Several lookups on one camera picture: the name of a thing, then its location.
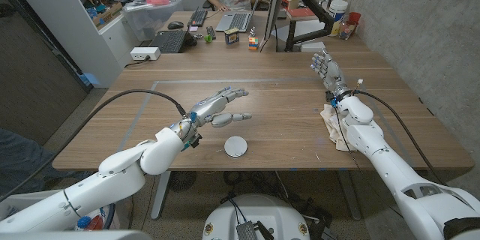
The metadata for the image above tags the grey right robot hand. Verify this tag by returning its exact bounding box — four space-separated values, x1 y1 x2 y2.
310 49 352 101

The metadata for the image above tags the cardboard box with items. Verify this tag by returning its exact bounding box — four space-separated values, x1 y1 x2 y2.
91 1 125 28

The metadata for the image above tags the clear plastic storage bin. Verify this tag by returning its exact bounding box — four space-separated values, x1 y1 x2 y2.
122 0 185 43

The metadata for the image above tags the black monitor cable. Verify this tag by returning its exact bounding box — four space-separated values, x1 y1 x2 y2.
258 35 272 54

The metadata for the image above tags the white plastic tub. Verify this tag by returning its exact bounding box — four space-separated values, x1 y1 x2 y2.
328 0 350 24

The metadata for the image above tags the white flat box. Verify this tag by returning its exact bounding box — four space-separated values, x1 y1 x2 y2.
299 40 327 53

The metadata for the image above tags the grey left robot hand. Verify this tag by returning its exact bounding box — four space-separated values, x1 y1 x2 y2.
185 86 254 129

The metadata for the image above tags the flat computer monitor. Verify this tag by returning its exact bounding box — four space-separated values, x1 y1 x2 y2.
262 0 288 42

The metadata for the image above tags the small black keyboard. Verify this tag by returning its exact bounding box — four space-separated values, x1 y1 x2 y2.
187 7 209 29

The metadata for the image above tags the large black keyboard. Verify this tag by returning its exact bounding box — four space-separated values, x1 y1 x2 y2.
148 29 188 55

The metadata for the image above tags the black floor fan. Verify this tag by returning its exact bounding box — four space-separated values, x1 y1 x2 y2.
166 170 198 193

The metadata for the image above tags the white round jar lid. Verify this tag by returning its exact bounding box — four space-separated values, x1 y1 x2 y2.
223 135 249 159

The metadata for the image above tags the red book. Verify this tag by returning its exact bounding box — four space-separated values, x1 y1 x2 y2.
286 7 318 20

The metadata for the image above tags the person in blue jeans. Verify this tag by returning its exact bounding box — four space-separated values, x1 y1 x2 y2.
0 127 95 197

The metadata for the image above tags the clear jar with coloured items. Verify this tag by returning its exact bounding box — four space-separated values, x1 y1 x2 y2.
338 22 356 41

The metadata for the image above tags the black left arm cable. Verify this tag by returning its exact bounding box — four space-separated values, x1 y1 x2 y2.
0 88 188 203

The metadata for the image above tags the white power strip box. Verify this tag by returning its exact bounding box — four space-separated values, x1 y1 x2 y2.
129 46 162 62

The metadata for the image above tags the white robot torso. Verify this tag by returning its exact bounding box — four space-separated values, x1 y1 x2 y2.
202 193 312 240

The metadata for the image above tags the cream cloth towel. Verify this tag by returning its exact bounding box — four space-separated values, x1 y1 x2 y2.
319 103 356 153

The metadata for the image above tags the red cup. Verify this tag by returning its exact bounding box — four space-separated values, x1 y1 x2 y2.
346 11 362 28

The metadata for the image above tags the small printed blue box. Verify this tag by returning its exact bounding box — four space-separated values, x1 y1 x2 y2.
223 26 241 46

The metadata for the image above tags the white shelf unit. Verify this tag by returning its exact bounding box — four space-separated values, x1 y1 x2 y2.
2 0 138 89

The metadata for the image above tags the grey table leg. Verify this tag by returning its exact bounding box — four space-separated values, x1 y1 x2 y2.
337 169 362 221
150 170 172 221

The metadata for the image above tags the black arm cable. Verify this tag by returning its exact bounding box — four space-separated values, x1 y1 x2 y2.
0 88 188 203
352 89 447 187

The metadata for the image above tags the silver laptop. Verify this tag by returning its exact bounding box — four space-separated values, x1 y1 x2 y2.
214 0 264 34

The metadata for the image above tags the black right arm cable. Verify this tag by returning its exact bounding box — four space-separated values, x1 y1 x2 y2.
352 89 447 187

